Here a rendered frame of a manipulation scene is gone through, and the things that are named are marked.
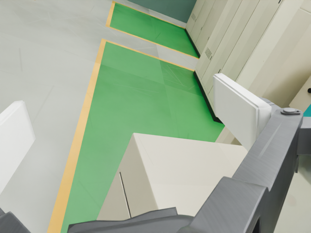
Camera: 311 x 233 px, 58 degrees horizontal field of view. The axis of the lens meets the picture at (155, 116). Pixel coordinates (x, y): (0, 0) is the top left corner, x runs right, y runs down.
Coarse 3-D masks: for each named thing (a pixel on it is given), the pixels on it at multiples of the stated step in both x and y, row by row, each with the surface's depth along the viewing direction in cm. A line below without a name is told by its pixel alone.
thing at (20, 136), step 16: (16, 112) 17; (0, 128) 15; (16, 128) 17; (32, 128) 19; (0, 144) 15; (16, 144) 16; (0, 160) 14; (16, 160) 16; (0, 176) 14; (0, 192) 14
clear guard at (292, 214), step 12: (300, 156) 33; (300, 168) 34; (300, 180) 36; (288, 192) 37; (300, 192) 38; (288, 204) 39; (300, 204) 40; (288, 216) 42; (300, 216) 43; (276, 228) 43; (288, 228) 44; (300, 228) 46
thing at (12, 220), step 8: (0, 208) 9; (0, 216) 8; (8, 216) 8; (0, 224) 7; (8, 224) 7; (16, 224) 7; (0, 232) 7; (8, 232) 7; (16, 232) 7; (24, 232) 7
